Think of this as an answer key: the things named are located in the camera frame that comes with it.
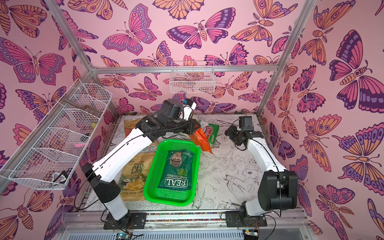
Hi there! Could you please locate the long white wire shelf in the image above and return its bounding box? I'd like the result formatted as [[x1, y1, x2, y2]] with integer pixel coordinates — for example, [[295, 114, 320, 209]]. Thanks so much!
[[1, 79, 113, 190]]

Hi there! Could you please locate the small white wire basket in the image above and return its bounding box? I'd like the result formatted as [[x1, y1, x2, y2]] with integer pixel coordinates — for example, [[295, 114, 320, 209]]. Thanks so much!
[[168, 61, 216, 94]]

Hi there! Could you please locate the dark green Real chips bag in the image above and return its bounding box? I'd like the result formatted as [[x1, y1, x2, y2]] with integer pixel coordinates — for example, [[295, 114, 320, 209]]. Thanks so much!
[[158, 150, 194, 191]]

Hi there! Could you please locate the black clip in shelf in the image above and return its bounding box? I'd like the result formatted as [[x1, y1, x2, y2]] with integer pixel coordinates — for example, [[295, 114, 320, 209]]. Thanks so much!
[[52, 171, 69, 184]]

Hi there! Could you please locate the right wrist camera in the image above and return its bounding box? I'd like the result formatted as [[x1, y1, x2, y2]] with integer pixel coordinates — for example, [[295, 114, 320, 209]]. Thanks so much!
[[239, 116, 254, 132]]

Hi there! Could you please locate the green plastic basket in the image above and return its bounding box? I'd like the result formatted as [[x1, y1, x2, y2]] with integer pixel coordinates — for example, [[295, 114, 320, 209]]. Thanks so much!
[[143, 140, 201, 207]]

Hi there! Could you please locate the green white Chuba chips bag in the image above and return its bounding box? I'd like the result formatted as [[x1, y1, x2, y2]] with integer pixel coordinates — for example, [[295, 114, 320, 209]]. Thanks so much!
[[203, 123, 220, 145]]

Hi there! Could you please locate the yellow sour cream chips bag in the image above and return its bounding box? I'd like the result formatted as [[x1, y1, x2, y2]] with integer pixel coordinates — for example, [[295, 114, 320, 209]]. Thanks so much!
[[119, 152, 155, 202]]

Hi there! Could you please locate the front mounting rail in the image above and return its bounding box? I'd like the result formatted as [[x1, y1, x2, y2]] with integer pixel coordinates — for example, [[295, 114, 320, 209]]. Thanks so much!
[[56, 210, 316, 240]]

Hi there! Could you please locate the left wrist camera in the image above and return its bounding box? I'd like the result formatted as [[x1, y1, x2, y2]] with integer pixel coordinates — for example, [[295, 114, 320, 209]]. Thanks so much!
[[182, 99, 197, 121]]

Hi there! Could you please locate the pink item in shelf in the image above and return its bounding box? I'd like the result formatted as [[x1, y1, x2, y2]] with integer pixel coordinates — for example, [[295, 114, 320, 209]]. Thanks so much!
[[74, 143, 87, 148]]

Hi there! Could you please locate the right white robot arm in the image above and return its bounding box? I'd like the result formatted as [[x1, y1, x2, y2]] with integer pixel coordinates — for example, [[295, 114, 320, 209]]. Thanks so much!
[[225, 116, 298, 217]]

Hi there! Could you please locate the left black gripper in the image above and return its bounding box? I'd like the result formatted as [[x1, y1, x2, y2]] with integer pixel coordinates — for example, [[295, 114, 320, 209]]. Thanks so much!
[[166, 118, 203, 136]]

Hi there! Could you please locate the tan kettle chips bag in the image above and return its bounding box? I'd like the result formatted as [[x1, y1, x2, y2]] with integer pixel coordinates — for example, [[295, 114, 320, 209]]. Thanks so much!
[[124, 119, 141, 137]]

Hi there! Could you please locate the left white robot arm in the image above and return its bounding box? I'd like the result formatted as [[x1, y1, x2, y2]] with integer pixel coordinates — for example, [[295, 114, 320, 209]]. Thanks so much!
[[81, 115, 201, 221]]

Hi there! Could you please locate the aluminium frame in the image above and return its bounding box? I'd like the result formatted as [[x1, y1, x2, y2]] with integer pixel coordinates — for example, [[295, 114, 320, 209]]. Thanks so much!
[[0, 0, 317, 240]]

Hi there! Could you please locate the orange cream cassava chips bag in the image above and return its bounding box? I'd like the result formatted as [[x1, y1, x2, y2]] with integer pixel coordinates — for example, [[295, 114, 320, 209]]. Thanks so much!
[[189, 128, 213, 154]]

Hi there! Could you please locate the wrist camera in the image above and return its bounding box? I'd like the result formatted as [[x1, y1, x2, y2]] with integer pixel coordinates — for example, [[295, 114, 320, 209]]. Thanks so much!
[[239, 116, 254, 132], [182, 99, 197, 121]]

